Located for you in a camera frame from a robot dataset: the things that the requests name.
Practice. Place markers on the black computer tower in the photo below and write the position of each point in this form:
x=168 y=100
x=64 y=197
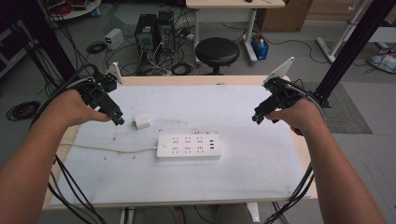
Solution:
x=165 y=31
x=145 y=34

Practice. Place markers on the grey floor mat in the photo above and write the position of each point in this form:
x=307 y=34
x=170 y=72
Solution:
x=345 y=109

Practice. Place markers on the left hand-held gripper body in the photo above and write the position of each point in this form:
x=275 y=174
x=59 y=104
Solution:
x=96 y=95

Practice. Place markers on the brown cardboard box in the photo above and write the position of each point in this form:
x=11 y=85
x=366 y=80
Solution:
x=285 y=15

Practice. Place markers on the black metal frame post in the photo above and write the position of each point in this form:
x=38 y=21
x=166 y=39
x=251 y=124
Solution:
x=46 y=40
x=351 y=46

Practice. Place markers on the black round stool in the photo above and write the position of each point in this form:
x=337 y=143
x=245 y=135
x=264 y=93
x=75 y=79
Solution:
x=217 y=51

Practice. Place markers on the pile of packets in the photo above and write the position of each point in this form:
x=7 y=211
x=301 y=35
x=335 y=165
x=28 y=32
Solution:
x=383 y=62

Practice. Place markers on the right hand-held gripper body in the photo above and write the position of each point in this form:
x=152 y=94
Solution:
x=281 y=93

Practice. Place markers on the wooden table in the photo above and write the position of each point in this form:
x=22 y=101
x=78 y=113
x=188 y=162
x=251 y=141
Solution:
x=199 y=80

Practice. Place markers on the person's left hand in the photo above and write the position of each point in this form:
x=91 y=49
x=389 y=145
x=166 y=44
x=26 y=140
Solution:
x=73 y=107

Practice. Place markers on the round white table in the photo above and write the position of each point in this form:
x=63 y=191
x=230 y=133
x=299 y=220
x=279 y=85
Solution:
x=74 y=7

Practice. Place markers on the white charger adapter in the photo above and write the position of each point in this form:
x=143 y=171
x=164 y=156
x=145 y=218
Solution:
x=141 y=121

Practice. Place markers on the white power strip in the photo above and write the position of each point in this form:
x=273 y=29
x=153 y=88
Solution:
x=188 y=146

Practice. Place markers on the white table mat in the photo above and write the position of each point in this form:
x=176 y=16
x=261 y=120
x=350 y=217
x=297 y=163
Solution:
x=193 y=180

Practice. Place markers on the white-legged wooden desk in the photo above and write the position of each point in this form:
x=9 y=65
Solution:
x=233 y=4

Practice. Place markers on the blue box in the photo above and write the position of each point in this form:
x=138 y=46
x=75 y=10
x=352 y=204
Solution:
x=260 y=46

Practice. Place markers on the white metal stand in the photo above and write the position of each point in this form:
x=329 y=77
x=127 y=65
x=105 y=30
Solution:
x=341 y=34

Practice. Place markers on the white bench power supply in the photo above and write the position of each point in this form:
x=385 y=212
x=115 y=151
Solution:
x=114 y=38

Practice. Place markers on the person's right hand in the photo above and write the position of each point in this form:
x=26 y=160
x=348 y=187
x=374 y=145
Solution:
x=297 y=116

